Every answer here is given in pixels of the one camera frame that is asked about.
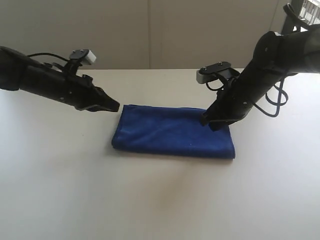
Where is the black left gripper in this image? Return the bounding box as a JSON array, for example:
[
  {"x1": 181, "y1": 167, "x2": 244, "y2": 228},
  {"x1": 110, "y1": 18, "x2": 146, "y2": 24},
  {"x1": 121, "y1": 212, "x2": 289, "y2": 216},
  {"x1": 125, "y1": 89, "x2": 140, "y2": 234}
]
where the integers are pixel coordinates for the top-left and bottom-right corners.
[{"x1": 57, "y1": 73, "x2": 120, "y2": 112}]

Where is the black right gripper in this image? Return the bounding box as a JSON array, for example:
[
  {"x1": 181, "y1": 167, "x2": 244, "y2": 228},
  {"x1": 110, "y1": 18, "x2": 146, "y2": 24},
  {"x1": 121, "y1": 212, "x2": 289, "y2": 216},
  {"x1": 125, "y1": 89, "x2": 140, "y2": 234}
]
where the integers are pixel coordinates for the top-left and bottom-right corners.
[{"x1": 201, "y1": 74, "x2": 258, "y2": 131}]

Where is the blue towel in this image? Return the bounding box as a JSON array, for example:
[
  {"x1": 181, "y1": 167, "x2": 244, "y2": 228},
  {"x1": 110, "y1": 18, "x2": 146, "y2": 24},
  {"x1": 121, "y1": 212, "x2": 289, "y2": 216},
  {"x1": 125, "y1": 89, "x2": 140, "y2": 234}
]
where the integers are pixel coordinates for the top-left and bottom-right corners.
[{"x1": 111, "y1": 104, "x2": 236, "y2": 159}]

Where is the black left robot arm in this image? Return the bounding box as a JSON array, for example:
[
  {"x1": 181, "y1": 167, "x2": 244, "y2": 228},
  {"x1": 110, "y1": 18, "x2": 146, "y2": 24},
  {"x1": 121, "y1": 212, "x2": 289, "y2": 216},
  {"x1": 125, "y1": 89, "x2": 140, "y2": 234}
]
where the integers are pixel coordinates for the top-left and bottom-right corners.
[{"x1": 0, "y1": 46, "x2": 120, "y2": 112}]

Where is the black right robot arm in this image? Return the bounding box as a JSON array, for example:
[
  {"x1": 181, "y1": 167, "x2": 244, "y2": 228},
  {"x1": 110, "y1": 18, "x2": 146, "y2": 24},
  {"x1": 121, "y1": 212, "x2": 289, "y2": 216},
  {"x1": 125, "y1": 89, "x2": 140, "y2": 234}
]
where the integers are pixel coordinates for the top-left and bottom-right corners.
[{"x1": 196, "y1": 25, "x2": 320, "y2": 131}]

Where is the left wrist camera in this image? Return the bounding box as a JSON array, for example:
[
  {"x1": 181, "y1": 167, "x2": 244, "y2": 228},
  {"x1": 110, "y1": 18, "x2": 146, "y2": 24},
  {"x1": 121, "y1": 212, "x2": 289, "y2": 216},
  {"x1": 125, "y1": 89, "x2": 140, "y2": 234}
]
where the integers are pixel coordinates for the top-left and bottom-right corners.
[{"x1": 69, "y1": 49, "x2": 97, "y2": 66}]

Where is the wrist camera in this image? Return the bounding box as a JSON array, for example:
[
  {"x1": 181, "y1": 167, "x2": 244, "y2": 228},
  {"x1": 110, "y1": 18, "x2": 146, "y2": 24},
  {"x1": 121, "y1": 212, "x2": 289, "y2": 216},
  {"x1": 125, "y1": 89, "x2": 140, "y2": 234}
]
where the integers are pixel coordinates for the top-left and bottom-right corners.
[
  {"x1": 196, "y1": 61, "x2": 232, "y2": 84},
  {"x1": 69, "y1": 49, "x2": 97, "y2": 66}
]

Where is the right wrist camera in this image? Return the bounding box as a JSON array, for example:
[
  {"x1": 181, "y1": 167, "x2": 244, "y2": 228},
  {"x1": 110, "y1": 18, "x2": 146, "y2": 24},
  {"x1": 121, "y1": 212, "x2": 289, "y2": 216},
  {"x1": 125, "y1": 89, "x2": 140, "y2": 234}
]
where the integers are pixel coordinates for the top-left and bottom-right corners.
[{"x1": 196, "y1": 61, "x2": 232, "y2": 84}]

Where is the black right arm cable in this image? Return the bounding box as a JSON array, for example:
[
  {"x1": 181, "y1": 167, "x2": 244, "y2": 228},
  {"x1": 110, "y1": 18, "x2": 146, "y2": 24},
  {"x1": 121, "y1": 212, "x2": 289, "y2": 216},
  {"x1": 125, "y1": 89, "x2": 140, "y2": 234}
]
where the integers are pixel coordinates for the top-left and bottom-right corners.
[{"x1": 206, "y1": 2, "x2": 320, "y2": 118}]

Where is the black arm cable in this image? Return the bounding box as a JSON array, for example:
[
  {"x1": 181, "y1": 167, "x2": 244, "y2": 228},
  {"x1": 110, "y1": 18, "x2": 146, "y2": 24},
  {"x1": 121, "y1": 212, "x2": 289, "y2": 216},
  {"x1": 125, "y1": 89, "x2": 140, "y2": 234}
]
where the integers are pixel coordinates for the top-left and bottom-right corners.
[
  {"x1": 26, "y1": 52, "x2": 71, "y2": 66},
  {"x1": 206, "y1": 2, "x2": 320, "y2": 118}
]

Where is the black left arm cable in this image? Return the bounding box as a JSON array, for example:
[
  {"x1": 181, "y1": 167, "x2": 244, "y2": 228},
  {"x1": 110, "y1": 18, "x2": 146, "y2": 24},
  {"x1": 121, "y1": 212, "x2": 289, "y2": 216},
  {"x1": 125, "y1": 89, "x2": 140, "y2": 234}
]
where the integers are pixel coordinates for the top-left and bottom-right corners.
[{"x1": 26, "y1": 52, "x2": 71, "y2": 66}]

